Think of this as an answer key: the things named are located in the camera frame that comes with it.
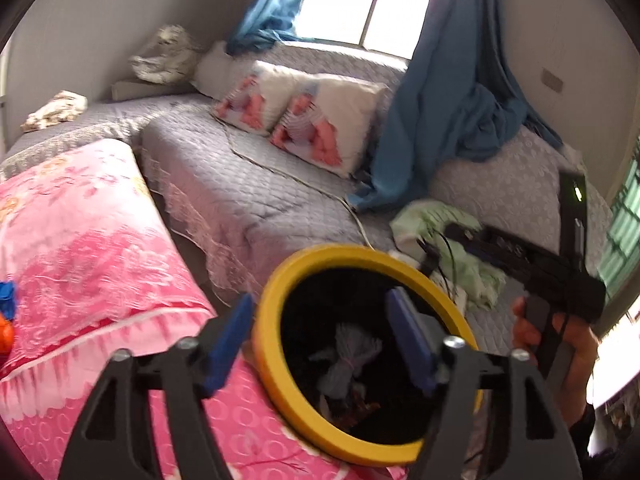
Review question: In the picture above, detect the purple foam fruit net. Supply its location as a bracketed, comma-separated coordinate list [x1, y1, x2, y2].
[309, 324, 382, 400]

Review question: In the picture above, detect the yellow rimmed trash bin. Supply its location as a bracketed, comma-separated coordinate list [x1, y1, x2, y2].
[252, 245, 477, 467]

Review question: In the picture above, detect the person's right hand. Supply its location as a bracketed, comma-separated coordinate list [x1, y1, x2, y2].
[512, 297, 599, 428]

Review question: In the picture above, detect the light green cloth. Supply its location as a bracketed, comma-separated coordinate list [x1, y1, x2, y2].
[390, 200, 506, 310]

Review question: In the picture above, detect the pink floral blanket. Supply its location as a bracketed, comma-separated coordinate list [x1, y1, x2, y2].
[0, 138, 407, 480]

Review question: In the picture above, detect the orange peel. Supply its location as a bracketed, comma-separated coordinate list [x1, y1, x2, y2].
[0, 314, 14, 356]

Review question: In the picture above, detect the blue rubber glove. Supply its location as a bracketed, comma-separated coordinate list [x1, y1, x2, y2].
[0, 281, 16, 322]

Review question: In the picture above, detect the blue curtain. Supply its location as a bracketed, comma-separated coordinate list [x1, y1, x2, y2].
[348, 0, 563, 211]
[226, 0, 317, 58]

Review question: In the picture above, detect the grey quilted sofa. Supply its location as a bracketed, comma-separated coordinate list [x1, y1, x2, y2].
[0, 40, 614, 361]

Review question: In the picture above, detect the right baby print pillow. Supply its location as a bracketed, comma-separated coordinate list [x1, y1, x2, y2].
[270, 74, 387, 179]

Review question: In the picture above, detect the baby print pillow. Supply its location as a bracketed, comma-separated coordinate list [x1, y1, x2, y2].
[270, 74, 387, 179]
[212, 61, 308, 136]

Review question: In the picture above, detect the left baby print pillow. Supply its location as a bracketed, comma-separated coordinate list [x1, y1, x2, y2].
[212, 61, 308, 136]

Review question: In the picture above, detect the grey flat cushion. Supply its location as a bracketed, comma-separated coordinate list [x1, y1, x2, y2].
[111, 79, 194, 102]

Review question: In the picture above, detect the cream crumpled cloth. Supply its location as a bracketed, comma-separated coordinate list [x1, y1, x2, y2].
[21, 90, 88, 133]

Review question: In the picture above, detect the grey sofa back cushion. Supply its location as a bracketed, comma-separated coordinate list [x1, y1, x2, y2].
[191, 41, 262, 101]

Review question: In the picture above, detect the white tiger plush toy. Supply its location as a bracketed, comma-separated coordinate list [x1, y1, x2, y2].
[129, 25, 201, 86]

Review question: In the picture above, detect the window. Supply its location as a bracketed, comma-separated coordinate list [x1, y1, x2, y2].
[294, 0, 428, 60]

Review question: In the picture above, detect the white cable on sofa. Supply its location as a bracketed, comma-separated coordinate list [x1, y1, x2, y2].
[214, 116, 377, 252]

